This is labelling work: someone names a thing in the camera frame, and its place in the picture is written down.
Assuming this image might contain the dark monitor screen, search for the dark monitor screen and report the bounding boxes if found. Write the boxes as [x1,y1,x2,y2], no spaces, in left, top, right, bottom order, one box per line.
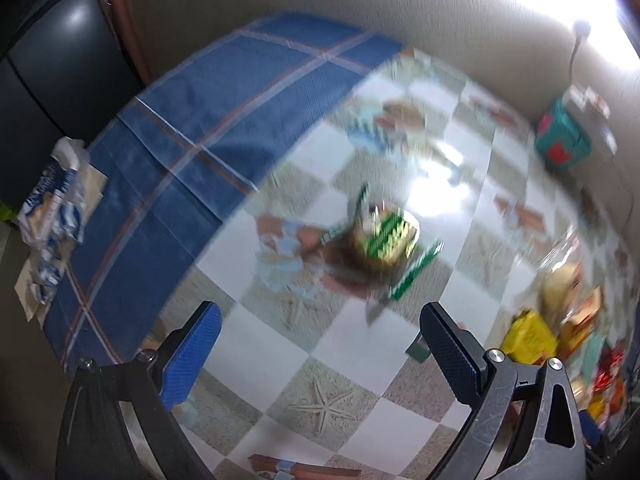
[0,0,151,141]

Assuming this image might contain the green-wrapped cookie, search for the green-wrapped cookie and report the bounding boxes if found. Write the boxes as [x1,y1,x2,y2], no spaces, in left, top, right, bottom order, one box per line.
[320,182,446,303]

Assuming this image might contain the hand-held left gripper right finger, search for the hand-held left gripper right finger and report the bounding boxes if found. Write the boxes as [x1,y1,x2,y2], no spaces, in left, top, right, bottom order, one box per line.
[419,302,588,480]

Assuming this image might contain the crumpled blue and white packaging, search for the crumpled blue and white packaging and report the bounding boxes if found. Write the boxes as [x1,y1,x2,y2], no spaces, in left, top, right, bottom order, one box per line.
[17,137,108,321]

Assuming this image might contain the white power strip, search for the white power strip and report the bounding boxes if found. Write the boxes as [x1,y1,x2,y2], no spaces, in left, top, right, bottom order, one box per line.
[565,85,621,156]

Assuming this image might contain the red snack packet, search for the red snack packet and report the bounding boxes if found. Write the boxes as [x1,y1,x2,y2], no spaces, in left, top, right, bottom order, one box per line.
[590,347,626,421]

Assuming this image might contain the brown wooden frame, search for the brown wooden frame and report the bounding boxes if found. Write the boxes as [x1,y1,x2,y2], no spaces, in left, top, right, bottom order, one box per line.
[97,0,151,91]

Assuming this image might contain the clear-wrapped round bun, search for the clear-wrapped round bun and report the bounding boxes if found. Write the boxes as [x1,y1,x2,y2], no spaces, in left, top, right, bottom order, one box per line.
[537,240,601,321]

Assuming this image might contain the white plug cable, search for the white plug cable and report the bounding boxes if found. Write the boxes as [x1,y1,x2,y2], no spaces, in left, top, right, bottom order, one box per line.
[567,20,593,88]

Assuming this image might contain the teal cube toy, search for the teal cube toy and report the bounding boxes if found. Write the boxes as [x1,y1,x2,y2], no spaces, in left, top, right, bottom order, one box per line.
[532,97,593,171]

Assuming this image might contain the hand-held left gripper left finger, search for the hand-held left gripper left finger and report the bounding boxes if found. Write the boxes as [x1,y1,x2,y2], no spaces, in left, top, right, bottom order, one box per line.
[56,301,223,480]

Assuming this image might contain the checkered printed tablecloth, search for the checkered printed tablecloth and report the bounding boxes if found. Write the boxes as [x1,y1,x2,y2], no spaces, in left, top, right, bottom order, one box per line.
[42,12,636,480]

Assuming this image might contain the orange bread packet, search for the orange bread packet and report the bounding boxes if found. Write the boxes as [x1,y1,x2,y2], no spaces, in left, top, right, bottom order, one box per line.
[560,285,603,356]

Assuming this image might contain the yellow snack packet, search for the yellow snack packet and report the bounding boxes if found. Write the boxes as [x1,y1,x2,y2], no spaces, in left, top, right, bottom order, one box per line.
[500,308,558,366]

